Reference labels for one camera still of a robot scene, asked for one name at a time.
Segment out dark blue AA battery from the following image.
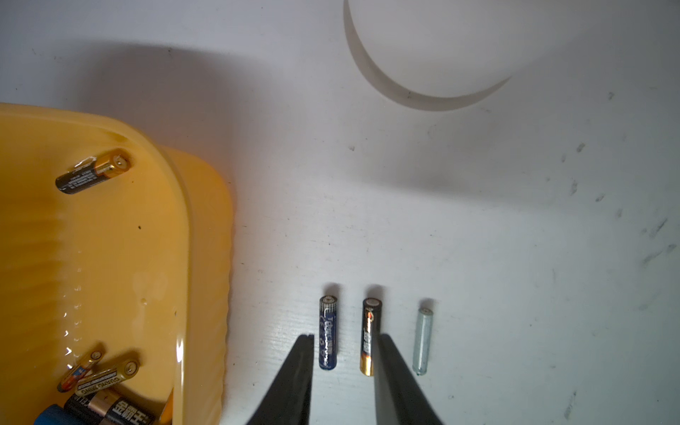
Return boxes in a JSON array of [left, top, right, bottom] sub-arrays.
[[34, 405, 85, 425]]

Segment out yellow plastic storage box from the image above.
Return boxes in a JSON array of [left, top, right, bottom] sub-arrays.
[[1, 104, 234, 424]]

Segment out white cup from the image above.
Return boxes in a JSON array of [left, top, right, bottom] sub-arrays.
[[344, 1, 544, 111]]

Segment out black gold battery lower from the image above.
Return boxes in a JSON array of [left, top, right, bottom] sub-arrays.
[[74, 359, 140, 397]]

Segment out black gold AAA battery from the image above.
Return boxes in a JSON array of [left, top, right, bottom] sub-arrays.
[[359, 297, 383, 376]]

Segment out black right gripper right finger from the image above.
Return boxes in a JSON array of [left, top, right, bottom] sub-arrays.
[[374, 334, 443, 425]]

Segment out red blue striped AAA battery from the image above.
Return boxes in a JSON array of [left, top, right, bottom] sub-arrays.
[[57, 347, 106, 393]]

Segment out pale green white battery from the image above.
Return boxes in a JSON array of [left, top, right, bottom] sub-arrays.
[[412, 307, 434, 375]]

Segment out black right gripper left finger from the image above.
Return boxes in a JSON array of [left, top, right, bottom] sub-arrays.
[[248, 335, 315, 425]]

